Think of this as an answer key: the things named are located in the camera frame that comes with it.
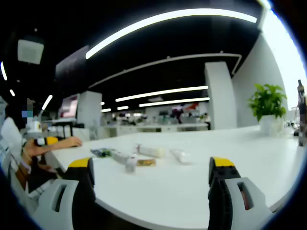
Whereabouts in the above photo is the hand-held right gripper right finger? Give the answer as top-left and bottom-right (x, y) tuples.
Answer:
(207, 156), (275, 230)

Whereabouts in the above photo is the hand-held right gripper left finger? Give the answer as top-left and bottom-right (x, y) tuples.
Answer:
(30, 157), (106, 230)

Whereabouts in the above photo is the green skincare sachet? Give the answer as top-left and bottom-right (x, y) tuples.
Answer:
(90, 148), (118, 159)

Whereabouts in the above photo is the white skincare tube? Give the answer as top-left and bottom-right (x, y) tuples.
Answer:
(169, 148), (192, 165)

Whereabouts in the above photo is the gold skincare sachet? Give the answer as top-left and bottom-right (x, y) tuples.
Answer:
(137, 158), (157, 167)

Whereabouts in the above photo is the person's left hand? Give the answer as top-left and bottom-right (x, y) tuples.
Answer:
(22, 143), (50, 166)

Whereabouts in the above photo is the white standing desk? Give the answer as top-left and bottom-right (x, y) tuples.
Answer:
(49, 118), (84, 139)

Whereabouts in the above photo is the person's dark clothing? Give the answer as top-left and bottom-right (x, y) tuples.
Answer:
(30, 155), (65, 192)

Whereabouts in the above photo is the dark hanging ceiling panel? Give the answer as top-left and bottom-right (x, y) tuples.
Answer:
(55, 45), (89, 82)

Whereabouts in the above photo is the white ceiling air vent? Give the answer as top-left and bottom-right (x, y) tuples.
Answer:
(18, 39), (45, 65)

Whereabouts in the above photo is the row of white office desks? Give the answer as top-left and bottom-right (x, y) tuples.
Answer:
(103, 122), (209, 139)

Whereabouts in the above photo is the potted green plant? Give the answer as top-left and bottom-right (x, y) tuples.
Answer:
(247, 83), (288, 138)

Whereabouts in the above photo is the dark tall object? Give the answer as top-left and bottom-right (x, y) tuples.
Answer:
(296, 79), (307, 147)

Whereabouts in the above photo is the ceiling light strip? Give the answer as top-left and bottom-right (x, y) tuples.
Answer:
(139, 97), (211, 107)
(115, 85), (209, 102)

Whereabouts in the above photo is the long curved ceiling light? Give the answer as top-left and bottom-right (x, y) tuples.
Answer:
(85, 9), (257, 59)

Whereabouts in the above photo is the wall display screen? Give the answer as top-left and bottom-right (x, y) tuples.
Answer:
(59, 93), (80, 118)

